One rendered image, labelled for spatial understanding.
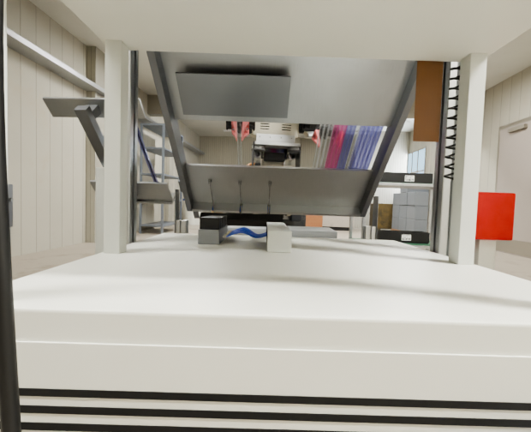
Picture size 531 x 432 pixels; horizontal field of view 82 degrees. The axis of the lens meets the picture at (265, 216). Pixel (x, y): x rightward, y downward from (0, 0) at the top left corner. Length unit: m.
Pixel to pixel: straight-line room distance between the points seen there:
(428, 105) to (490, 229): 0.67
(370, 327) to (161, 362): 0.19
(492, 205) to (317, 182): 0.58
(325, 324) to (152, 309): 0.16
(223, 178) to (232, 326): 0.88
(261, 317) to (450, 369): 0.18
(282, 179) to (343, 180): 0.22
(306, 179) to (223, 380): 0.90
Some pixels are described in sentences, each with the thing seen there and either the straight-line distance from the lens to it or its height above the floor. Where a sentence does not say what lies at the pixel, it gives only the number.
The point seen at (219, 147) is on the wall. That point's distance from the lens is 11.22.
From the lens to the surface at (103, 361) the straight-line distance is 0.34.
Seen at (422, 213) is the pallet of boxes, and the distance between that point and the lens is 7.14.
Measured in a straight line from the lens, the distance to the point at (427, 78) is 0.71.
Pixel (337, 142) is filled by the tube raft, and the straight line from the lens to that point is 1.05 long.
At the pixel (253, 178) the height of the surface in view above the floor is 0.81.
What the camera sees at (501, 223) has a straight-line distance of 1.29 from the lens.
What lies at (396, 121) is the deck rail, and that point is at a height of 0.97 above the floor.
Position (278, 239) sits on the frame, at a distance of 0.63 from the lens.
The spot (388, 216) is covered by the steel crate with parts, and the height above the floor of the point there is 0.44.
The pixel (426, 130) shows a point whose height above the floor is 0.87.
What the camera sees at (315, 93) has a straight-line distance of 0.94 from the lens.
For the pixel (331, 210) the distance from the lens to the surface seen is 1.23.
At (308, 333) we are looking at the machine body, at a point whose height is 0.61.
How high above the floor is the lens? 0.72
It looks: 3 degrees down
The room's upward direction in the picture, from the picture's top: 2 degrees clockwise
